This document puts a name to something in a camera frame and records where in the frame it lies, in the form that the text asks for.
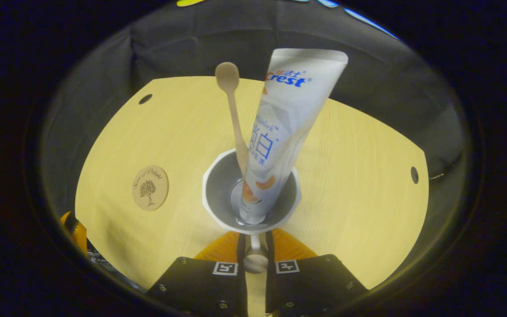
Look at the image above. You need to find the wooden toothbrush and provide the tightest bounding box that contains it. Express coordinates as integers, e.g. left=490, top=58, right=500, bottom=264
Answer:
left=215, top=62, right=250, bottom=177

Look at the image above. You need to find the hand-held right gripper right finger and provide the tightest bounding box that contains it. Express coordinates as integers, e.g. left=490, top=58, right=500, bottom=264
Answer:
left=265, top=229, right=368, bottom=315

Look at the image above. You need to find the white toothpaste tube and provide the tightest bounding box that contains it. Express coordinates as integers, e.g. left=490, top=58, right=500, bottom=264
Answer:
left=239, top=48, right=349, bottom=225

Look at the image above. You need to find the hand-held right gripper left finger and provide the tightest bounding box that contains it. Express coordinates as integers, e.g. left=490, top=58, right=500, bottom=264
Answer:
left=146, top=231, right=249, bottom=317

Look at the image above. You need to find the light wooden desktop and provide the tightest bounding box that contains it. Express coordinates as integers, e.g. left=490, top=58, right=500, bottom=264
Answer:
left=74, top=76, right=430, bottom=315

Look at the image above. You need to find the white cup with wooden handle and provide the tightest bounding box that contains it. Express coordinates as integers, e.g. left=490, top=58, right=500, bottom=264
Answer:
left=202, top=148, right=301, bottom=273

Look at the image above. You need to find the round cork coaster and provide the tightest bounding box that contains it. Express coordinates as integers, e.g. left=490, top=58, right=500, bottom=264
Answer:
left=132, top=165, right=169, bottom=211

